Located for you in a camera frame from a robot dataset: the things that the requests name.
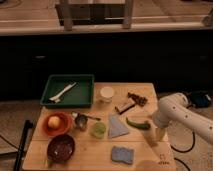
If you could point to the green pepper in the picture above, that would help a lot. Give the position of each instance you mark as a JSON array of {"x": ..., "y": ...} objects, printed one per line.
[{"x": 142, "y": 126}]

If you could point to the black stand bar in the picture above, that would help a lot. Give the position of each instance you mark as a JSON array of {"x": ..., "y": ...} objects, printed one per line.
[{"x": 27, "y": 126}]

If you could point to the blue triangular cloth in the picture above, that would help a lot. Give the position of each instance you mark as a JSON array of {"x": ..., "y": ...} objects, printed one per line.
[{"x": 116, "y": 127}]

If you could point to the metal measuring spoon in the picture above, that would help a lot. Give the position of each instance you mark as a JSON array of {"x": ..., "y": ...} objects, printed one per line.
[{"x": 82, "y": 119}]

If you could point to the yellow lemon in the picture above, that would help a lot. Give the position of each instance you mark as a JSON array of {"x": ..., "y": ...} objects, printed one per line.
[{"x": 54, "y": 122}]

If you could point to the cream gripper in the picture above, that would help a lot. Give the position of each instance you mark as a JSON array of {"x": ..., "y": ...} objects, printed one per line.
[{"x": 155, "y": 135}]

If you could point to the white plastic cup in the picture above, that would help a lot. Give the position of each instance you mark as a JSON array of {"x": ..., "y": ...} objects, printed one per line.
[{"x": 106, "y": 94}]

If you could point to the blue sponge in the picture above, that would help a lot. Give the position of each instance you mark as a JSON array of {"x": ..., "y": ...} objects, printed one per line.
[{"x": 122, "y": 154}]

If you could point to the green plastic tray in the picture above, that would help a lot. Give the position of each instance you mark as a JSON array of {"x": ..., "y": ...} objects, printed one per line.
[{"x": 80, "y": 96}]

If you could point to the dark red bowl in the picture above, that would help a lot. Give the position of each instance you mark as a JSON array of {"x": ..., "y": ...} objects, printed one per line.
[{"x": 61, "y": 148}]

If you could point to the white plastic utensil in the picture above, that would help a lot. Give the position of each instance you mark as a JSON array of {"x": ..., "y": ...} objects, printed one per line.
[{"x": 56, "y": 98}]

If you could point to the orange bowl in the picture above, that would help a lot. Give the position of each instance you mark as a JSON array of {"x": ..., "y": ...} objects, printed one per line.
[{"x": 65, "y": 124}]

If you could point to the brown handled brush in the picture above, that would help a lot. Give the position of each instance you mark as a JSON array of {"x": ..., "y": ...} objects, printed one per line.
[{"x": 132, "y": 100}]

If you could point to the green plastic cup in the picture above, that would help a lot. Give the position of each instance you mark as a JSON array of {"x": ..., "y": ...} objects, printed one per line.
[{"x": 98, "y": 130}]

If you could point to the wooden frame legs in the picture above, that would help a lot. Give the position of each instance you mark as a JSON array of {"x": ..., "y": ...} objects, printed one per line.
[{"x": 95, "y": 13}]

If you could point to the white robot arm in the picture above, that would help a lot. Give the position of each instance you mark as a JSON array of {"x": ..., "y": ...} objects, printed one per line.
[{"x": 174, "y": 108}]

